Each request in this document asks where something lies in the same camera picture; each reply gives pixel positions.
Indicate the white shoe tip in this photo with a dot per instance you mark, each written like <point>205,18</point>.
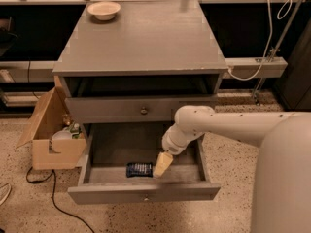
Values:
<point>5,190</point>

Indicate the dark cabinet at right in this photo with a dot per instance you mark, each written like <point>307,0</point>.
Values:
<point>293,89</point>

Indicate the metal pole stand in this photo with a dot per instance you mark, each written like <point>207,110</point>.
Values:
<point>269,58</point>

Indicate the open cardboard box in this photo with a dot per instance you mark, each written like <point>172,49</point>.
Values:
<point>50,116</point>

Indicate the blue rxbar blueberry wrapper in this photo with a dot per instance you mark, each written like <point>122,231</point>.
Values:
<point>139,170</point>

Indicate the closed grey top drawer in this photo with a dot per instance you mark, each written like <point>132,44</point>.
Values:
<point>132,108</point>

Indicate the grey wooden drawer cabinet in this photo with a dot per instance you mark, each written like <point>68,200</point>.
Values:
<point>160,48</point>

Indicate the open grey middle drawer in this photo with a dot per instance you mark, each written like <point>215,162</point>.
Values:
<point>112,146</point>

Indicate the green package in box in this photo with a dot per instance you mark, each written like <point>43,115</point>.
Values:
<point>75,130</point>

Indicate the white plate in box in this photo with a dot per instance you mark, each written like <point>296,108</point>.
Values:
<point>62,135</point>

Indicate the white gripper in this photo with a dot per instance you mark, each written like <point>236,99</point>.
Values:
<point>171,146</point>

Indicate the white paper bowl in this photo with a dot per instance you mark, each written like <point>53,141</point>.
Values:
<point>104,11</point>

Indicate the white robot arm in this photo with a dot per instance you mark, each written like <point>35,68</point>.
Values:
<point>282,188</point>

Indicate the grey wall rail ledge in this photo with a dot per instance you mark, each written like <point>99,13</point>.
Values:
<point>41,71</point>

